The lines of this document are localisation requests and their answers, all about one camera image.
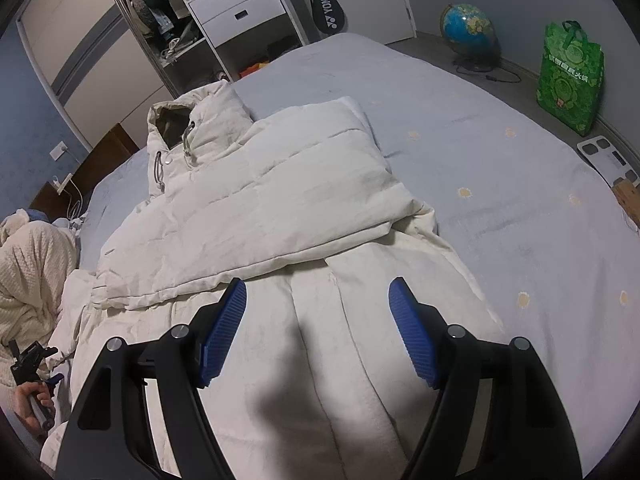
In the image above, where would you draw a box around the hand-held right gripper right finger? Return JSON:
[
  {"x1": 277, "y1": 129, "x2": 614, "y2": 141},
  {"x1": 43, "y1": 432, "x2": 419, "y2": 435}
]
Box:
[{"x1": 389, "y1": 277, "x2": 583, "y2": 480}]

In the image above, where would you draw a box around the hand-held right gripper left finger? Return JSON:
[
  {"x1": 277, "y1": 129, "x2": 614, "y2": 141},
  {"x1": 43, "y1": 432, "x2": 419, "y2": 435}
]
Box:
[{"x1": 54, "y1": 277, "x2": 248, "y2": 480}]

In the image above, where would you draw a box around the cream down jacket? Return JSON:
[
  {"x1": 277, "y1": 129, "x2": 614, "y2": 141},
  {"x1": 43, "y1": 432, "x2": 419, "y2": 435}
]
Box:
[{"x1": 40, "y1": 81, "x2": 508, "y2": 480}]

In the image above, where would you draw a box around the open wardrobe with clothes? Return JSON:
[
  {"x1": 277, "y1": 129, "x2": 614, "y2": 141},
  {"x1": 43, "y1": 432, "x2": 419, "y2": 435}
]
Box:
[{"x1": 97, "y1": 0, "x2": 236, "y2": 98}]

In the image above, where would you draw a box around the person's left hand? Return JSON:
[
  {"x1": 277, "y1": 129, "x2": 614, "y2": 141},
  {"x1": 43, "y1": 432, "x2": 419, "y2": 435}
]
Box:
[{"x1": 15, "y1": 384, "x2": 54, "y2": 430}]

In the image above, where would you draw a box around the cream knitted blanket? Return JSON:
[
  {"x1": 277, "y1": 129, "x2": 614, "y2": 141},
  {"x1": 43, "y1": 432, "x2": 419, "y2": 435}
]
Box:
[{"x1": 0, "y1": 210, "x2": 83, "y2": 388}]

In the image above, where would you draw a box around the bed with grey sheet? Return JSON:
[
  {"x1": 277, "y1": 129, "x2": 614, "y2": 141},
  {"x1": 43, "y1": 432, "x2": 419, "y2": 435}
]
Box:
[{"x1": 75, "y1": 32, "x2": 640, "y2": 480}]

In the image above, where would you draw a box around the brown wooden headboard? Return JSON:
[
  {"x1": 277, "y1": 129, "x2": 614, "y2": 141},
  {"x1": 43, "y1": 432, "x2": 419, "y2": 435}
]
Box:
[{"x1": 27, "y1": 122, "x2": 141, "y2": 211}]

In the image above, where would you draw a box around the wooden board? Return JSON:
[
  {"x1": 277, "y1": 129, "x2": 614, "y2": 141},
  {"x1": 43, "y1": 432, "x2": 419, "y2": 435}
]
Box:
[{"x1": 611, "y1": 176, "x2": 640, "y2": 213}]

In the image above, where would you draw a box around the white bathroom scale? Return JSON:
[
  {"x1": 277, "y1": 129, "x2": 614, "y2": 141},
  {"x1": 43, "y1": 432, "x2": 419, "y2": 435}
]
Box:
[{"x1": 576, "y1": 135, "x2": 640, "y2": 190}]

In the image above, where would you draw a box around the green shopping bag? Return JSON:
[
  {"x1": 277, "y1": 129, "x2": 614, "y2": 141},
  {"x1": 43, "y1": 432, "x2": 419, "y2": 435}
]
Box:
[{"x1": 536, "y1": 20, "x2": 605, "y2": 137}]

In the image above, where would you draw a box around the white wardrobe sliding door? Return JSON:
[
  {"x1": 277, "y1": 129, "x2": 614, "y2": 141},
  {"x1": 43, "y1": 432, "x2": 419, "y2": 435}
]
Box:
[{"x1": 17, "y1": 0, "x2": 173, "y2": 153}]

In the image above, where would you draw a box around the blue globe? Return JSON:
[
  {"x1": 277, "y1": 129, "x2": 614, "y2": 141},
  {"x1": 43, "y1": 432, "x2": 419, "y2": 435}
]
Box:
[{"x1": 440, "y1": 2, "x2": 502, "y2": 72}]

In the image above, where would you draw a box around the white drawer cabinet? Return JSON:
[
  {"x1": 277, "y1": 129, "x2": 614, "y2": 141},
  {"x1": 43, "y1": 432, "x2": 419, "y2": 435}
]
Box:
[{"x1": 182, "y1": 0, "x2": 308, "y2": 83}]

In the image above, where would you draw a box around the white charger cable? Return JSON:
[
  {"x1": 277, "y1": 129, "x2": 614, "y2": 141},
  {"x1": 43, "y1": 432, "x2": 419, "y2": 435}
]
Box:
[{"x1": 52, "y1": 174, "x2": 91, "y2": 228}]

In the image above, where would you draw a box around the black globe cable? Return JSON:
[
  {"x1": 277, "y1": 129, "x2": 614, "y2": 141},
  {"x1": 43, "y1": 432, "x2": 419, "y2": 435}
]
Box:
[{"x1": 454, "y1": 57, "x2": 522, "y2": 85}]

